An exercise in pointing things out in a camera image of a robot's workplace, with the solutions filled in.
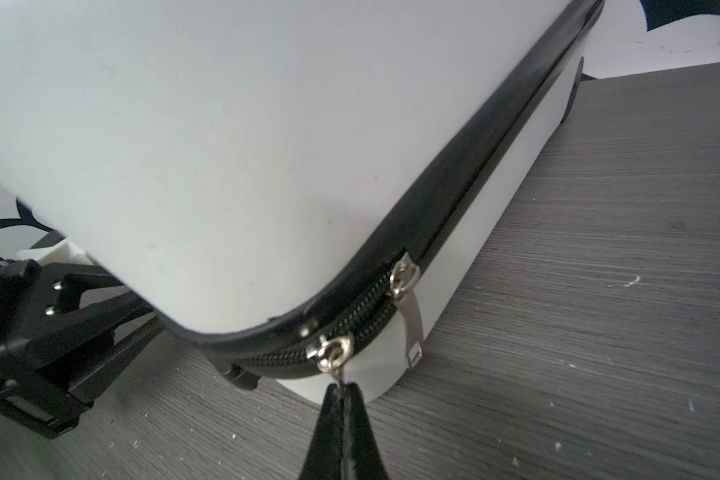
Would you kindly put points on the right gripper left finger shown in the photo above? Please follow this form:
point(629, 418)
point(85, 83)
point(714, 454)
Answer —
point(324, 456)

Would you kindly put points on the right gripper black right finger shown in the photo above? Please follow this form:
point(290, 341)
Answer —
point(361, 457)

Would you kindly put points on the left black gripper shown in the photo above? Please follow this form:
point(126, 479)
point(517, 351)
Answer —
point(58, 355)

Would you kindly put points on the black suitcase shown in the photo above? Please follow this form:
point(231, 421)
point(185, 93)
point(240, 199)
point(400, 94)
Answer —
point(272, 174)

